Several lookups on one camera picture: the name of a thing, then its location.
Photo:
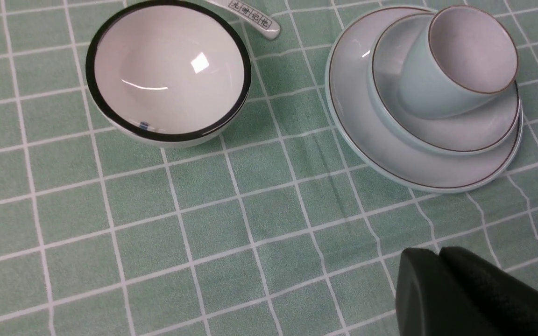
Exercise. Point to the white spoon with characters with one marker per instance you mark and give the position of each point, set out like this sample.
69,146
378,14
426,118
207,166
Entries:
264,24

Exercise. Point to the black-rimmed white bowl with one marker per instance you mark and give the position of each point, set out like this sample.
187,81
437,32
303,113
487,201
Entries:
168,73

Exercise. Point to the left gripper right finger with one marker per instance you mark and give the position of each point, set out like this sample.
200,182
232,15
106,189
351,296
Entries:
510,305

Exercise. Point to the pale blue saucer plate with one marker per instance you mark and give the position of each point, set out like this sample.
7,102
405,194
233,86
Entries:
389,152

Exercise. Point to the pale blue shallow bowl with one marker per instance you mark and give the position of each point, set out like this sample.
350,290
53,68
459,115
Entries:
474,131

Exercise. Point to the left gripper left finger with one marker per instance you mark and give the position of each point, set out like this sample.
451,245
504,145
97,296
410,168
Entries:
429,300

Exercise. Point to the green checked tablecloth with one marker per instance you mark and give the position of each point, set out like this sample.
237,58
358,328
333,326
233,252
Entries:
275,227

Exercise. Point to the pale blue brown-rimmed cup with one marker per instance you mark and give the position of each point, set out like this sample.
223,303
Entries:
460,60

